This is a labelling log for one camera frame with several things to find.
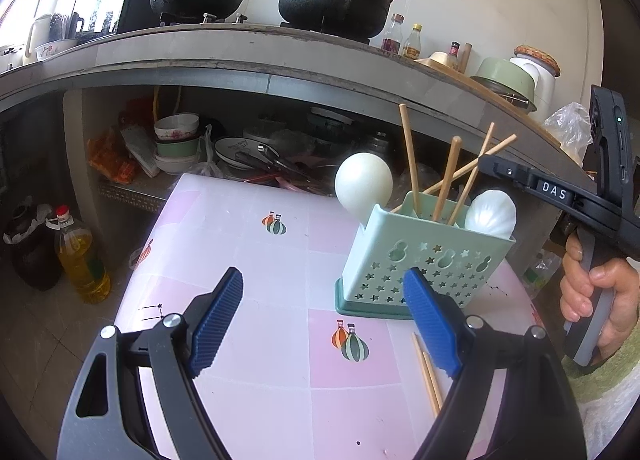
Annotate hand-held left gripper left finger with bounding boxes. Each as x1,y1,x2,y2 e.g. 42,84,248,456
57,266,245,460

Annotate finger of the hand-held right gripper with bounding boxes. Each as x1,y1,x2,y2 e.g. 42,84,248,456
477,154,539,194

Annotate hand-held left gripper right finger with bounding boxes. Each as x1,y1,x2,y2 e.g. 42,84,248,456
403,267,588,460

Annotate white shell-shaped spoon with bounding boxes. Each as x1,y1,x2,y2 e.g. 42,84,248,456
464,190,517,241

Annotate green star-perforated utensil holder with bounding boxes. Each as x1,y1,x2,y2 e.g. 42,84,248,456
335,190,517,321

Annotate cream round ladle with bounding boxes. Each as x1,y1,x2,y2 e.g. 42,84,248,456
334,152,394,222

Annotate person's right hand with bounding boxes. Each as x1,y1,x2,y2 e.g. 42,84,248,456
560,234,640,356

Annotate clear plastic bag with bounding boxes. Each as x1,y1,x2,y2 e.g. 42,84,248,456
544,102,596,166

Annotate dark metal pan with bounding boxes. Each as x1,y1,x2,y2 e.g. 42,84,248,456
482,77,532,110

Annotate pink printed tablecloth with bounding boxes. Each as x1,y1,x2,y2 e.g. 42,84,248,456
57,172,551,460

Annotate white jar woven lid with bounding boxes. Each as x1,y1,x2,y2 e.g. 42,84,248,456
509,44,562,127

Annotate green enamel basin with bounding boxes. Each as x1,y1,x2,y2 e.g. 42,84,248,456
472,56,538,101

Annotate cooking oil bottle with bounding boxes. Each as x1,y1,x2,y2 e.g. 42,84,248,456
54,205,112,305

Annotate perforated metal shelf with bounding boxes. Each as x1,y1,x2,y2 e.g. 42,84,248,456
97,174,176,215

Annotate yellow-label sauce bottle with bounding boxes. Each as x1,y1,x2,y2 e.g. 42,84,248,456
402,23,423,60

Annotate plain white bowl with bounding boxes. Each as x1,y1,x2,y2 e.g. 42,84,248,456
154,152,203,176

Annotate white printed plate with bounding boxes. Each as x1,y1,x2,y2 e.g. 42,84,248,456
214,136,275,170

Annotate glass bottle dark contents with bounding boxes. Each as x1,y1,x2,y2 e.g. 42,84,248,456
382,14,405,56

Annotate green bowl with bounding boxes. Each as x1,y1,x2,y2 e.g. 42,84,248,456
155,137,203,158

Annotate grey printed packet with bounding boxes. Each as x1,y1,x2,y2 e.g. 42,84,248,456
120,125,161,178

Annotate orange snack packet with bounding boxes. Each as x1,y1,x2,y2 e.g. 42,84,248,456
87,132,138,183

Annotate white floral bowl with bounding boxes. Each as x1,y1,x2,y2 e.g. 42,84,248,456
154,112,201,141

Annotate dark jar with plastic cover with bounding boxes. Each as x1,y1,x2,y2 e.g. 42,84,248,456
2,197,63,291

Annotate white fluffy towel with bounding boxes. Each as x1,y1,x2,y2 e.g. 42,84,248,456
580,380,640,460

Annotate grey concrete kitchen counter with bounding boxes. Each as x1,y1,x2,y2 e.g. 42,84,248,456
0,25,596,251

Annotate black gas stove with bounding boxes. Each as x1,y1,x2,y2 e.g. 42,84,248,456
157,10,373,46

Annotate white floral dish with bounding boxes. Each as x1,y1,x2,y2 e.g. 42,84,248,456
35,38,81,61

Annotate white enamel mug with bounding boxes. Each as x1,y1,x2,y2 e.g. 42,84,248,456
24,14,53,66

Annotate black-handled knife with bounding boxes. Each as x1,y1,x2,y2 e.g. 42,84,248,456
234,144,313,183

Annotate orange gas hose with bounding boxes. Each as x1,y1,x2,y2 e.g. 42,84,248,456
151,85,182,123

